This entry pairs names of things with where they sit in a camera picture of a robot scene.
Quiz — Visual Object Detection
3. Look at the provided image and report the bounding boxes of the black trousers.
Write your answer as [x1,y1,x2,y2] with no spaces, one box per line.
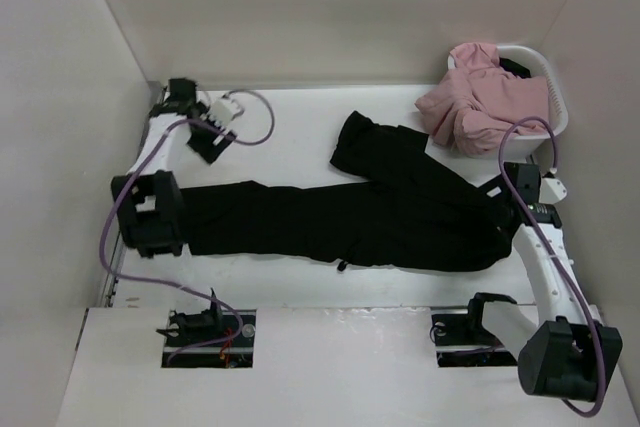
[182,113,514,273]

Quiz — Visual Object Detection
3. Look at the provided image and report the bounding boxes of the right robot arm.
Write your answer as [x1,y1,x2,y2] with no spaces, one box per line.
[463,162,623,410]

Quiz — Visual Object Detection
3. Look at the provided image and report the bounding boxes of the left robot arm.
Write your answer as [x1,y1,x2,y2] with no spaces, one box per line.
[111,78,237,258]

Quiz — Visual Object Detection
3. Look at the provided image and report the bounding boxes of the white laundry basket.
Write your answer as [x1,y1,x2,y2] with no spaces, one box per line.
[416,42,568,157]

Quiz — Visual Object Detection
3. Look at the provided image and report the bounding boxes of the pink garment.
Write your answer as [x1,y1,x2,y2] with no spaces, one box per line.
[415,43,549,156]

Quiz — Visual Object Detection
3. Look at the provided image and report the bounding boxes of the black garment in basket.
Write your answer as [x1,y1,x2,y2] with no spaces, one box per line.
[499,57,532,79]

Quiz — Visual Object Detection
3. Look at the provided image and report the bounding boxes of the aluminium left table rail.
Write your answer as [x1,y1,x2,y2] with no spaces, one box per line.
[98,80,166,308]

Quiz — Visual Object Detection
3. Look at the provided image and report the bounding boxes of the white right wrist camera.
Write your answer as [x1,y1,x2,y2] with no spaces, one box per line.
[539,170,568,205]

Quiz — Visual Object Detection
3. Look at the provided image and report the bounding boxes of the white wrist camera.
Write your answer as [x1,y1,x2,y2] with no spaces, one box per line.
[539,170,568,205]
[203,97,245,129]

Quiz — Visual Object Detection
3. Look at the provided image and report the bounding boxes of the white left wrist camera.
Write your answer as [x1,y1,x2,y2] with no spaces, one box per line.
[203,97,245,129]

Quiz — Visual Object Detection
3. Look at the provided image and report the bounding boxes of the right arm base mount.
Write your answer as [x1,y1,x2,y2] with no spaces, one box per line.
[429,308,517,368]

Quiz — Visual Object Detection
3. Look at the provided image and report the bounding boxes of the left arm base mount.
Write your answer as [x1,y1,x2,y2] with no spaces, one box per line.
[156,302,257,369]

